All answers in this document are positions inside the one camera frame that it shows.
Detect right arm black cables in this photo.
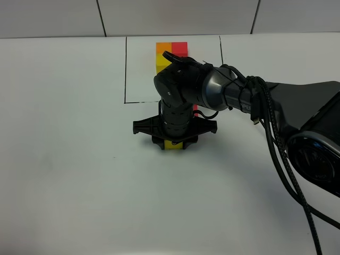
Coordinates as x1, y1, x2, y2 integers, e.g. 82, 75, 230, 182
193, 65, 340, 255

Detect template red cube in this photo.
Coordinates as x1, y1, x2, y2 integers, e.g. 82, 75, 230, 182
171, 42, 188, 57

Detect template orange cube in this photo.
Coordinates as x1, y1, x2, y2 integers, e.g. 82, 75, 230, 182
156, 42, 172, 54

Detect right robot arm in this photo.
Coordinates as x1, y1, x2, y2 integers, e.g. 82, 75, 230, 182
133, 52, 339, 196

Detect template yellow cube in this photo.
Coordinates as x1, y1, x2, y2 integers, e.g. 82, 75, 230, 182
156, 54, 171, 74

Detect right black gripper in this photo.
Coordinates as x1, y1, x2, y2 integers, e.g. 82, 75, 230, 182
133, 99, 218, 150

